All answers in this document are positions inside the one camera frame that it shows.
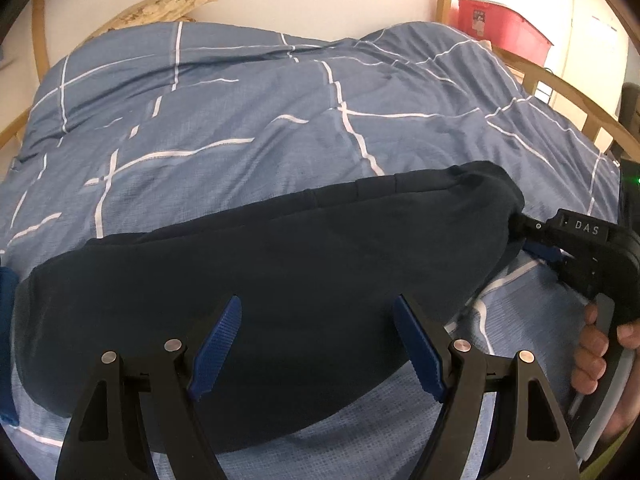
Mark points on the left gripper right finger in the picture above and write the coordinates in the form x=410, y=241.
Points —
x=454, y=374

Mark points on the dark navy pants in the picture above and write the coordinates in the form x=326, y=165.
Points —
x=316, y=271

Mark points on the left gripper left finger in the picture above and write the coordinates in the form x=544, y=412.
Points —
x=178, y=376

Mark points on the red plastic storage bin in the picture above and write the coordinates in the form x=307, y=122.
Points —
x=504, y=28

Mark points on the wooden bed frame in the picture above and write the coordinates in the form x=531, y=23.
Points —
x=597, y=119

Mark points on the black office chair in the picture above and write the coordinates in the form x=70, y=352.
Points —
x=629, y=116

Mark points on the blue checked duvet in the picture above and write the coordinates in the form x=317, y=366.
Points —
x=160, y=124

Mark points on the beige patterned pillow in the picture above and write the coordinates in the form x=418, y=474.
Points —
x=149, y=12

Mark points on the right hand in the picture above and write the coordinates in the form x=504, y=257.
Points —
x=589, y=368

